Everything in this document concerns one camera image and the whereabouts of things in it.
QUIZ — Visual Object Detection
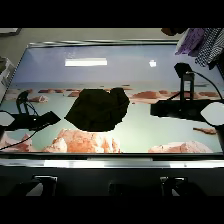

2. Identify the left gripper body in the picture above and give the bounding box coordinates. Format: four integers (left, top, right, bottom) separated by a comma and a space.
33, 110, 62, 132

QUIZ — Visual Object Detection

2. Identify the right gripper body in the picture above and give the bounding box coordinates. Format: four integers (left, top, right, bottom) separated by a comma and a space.
149, 99, 183, 119

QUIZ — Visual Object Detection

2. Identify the dark green garment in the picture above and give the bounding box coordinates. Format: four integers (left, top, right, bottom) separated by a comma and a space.
63, 86, 131, 133

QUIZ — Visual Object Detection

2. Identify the purple garment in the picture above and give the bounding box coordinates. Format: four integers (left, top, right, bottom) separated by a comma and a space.
175, 27, 207, 58

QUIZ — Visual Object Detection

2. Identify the checked garment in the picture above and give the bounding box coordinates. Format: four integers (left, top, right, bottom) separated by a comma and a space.
194, 27, 224, 68

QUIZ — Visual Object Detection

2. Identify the brown garment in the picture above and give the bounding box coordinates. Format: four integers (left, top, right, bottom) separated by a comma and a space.
160, 27, 188, 37

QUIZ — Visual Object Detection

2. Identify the black cable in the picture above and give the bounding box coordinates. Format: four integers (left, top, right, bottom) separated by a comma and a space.
0, 123, 49, 151
186, 69, 224, 101

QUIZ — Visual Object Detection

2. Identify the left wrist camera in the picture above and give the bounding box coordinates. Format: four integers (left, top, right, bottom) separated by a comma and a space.
15, 89, 38, 116

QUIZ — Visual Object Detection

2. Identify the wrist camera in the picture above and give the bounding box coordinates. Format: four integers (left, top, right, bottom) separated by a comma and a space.
173, 62, 196, 102
15, 89, 38, 116

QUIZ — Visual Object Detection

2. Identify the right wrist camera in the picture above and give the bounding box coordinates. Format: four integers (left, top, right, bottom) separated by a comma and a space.
173, 62, 196, 102

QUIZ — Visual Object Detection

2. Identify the silver frame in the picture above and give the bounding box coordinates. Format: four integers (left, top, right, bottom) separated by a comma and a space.
0, 155, 224, 197

